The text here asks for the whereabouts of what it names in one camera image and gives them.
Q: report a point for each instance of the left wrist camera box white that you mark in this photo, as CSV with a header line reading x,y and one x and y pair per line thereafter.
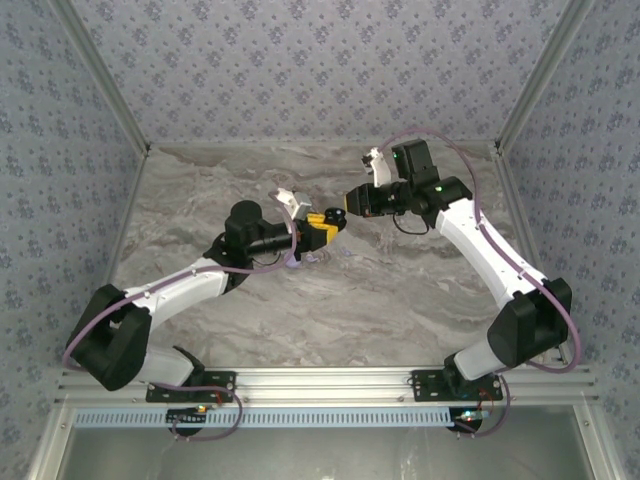
x,y
297,202

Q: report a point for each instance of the purple earbud charging case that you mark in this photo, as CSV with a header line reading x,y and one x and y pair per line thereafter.
x,y
292,261

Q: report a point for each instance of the aluminium mounting rail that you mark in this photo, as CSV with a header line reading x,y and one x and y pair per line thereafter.
x,y
320,385

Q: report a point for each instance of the black earbud charging case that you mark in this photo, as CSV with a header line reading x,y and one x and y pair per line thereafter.
x,y
336,215

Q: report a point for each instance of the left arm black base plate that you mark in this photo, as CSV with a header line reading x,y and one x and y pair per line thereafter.
x,y
220,387

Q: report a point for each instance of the small controller board with LED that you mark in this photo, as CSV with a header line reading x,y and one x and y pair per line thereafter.
x,y
470,416
187,415

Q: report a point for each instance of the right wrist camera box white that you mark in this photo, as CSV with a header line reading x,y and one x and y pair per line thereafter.
x,y
379,170

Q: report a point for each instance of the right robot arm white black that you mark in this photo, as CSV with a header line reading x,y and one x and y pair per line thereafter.
x,y
480,240

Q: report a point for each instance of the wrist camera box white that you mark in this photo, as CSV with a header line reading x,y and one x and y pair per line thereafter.
x,y
379,170
297,202

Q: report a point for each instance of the aluminium table side rail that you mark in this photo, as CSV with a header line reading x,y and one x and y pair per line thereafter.
x,y
515,200
130,200

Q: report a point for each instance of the grey metal lower panel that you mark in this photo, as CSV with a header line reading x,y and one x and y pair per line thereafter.
x,y
320,455

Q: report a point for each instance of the aluminium frame post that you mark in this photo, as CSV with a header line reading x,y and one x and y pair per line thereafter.
x,y
539,75
105,75

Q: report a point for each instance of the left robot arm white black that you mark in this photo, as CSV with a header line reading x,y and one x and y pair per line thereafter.
x,y
175,287

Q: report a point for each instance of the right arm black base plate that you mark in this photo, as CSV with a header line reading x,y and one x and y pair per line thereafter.
x,y
425,387

